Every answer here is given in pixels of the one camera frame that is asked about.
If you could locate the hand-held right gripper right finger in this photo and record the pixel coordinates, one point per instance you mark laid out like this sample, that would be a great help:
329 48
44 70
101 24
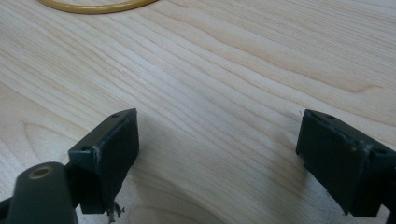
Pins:
342 161

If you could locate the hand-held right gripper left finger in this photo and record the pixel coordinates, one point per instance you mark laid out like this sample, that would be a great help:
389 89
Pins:
109 155

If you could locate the yellow round rim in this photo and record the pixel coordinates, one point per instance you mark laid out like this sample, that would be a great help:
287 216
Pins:
93 8

